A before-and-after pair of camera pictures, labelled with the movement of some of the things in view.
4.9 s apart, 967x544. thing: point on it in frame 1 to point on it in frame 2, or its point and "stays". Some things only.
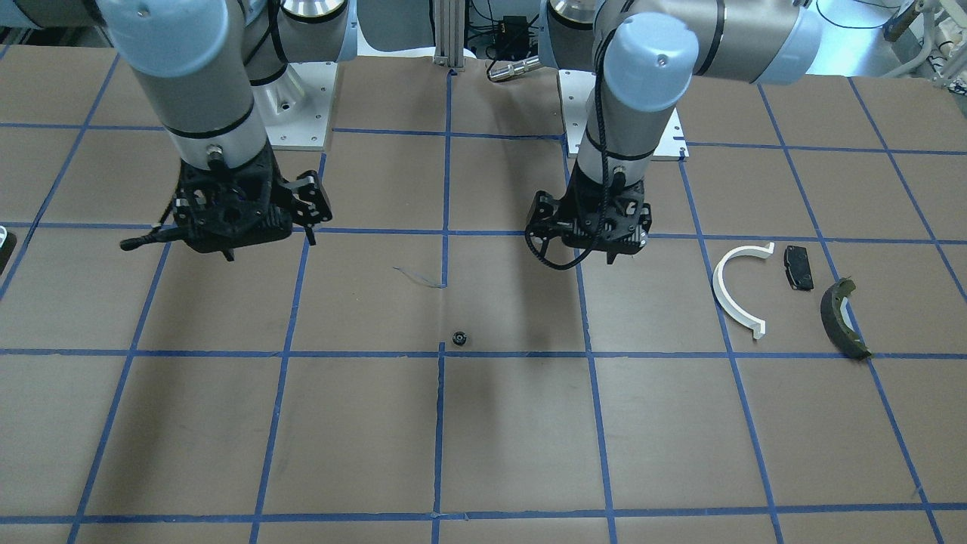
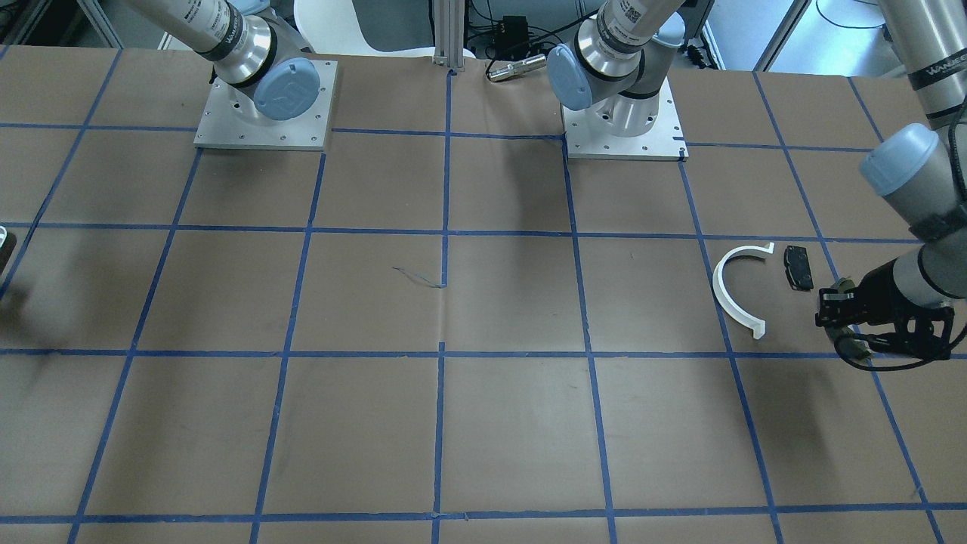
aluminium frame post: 449,33 stays
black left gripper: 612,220 to 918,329
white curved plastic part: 758,326 stays
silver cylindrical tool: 514,69 stays
